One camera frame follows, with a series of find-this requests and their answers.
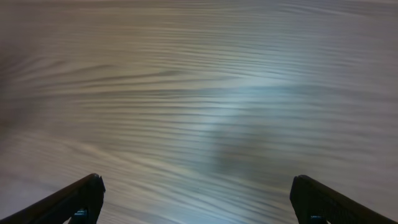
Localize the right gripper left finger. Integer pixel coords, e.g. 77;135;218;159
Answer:
1;174;106;224

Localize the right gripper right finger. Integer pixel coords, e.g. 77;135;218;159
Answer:
290;175;397;224

